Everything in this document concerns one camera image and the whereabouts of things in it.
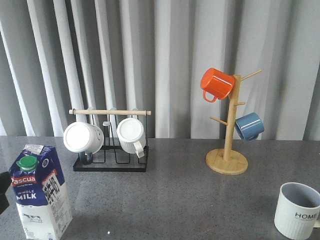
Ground orange enamel mug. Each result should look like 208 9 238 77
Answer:
200 68 236 103

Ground grey curtain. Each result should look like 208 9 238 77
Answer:
0 0 320 141

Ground white smiley mug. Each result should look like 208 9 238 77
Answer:
63 122 105 165

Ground blue enamel mug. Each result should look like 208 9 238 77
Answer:
234 112 265 142

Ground cream HOME mug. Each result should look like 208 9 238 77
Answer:
274 182 320 240

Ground blue Pascual milk carton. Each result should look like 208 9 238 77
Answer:
9 144 73 240

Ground white ribbed mug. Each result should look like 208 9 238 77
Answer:
116 118 146 158

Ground black metal mug rack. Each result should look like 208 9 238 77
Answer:
69 108 152 172

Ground wooden mug tree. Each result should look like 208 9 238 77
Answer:
205 74 248 175

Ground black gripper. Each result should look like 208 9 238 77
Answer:
0 171 11 214

